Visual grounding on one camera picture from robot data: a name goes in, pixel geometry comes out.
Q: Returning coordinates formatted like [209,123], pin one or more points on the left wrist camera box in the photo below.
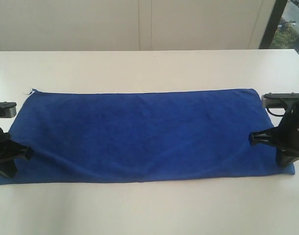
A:
[8,109]

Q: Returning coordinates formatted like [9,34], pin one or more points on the beige wall panel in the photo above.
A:
[126,25]

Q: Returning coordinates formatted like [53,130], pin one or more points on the black window frame post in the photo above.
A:
[272,24]

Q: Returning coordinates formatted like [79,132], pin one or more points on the blue towel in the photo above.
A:
[124,138]

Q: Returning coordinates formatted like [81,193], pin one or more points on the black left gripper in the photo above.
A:
[9,151]

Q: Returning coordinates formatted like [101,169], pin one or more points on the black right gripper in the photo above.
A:
[285,137]

